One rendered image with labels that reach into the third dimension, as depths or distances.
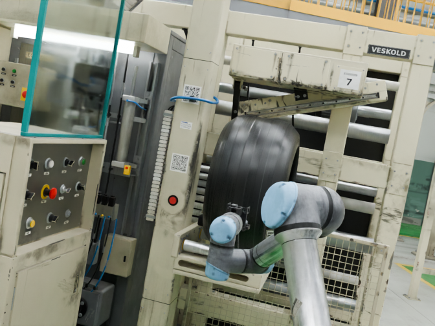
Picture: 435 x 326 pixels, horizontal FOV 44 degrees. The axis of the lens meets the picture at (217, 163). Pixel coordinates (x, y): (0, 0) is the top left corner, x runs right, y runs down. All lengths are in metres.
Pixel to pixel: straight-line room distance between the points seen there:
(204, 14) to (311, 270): 1.33
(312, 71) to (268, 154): 0.57
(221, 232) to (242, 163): 0.49
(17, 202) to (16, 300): 0.32
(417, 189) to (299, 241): 11.24
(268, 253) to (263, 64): 1.11
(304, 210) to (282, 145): 0.78
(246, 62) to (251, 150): 0.58
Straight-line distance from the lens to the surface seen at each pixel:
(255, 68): 2.48
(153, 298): 2.39
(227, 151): 2.04
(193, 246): 2.21
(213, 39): 2.27
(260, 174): 1.99
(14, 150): 1.76
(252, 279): 2.16
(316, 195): 1.34
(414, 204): 12.52
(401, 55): 2.79
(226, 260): 1.63
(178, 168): 2.27
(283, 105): 2.58
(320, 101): 2.57
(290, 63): 2.46
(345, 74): 2.45
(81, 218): 2.26
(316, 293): 1.28
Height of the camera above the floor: 1.41
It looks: 4 degrees down
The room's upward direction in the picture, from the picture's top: 10 degrees clockwise
